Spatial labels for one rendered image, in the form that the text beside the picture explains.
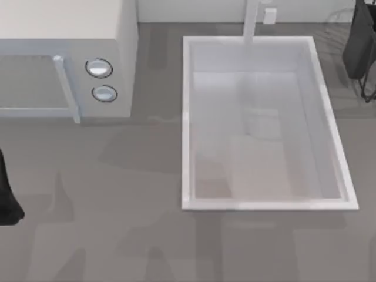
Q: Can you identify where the white sink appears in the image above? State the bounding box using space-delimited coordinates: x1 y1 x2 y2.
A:
180 35 360 212

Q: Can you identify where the microwave oven knob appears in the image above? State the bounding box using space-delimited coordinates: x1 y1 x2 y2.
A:
91 84 119 103
84 58 114 79

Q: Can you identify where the white wall socket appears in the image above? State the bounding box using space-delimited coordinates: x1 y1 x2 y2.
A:
263 8 277 25

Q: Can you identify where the tall white tap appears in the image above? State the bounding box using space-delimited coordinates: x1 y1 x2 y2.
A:
242 0 265 45

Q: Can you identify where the microwave oven door handle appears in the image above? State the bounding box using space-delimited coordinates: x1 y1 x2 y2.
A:
52 55 82 124

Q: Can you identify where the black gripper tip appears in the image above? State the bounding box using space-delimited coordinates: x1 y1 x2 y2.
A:
0 149 25 227

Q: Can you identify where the pale microwave oven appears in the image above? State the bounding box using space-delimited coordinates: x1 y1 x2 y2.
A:
0 0 139 124

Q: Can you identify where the black stand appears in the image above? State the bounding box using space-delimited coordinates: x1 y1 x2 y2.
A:
342 0 376 103

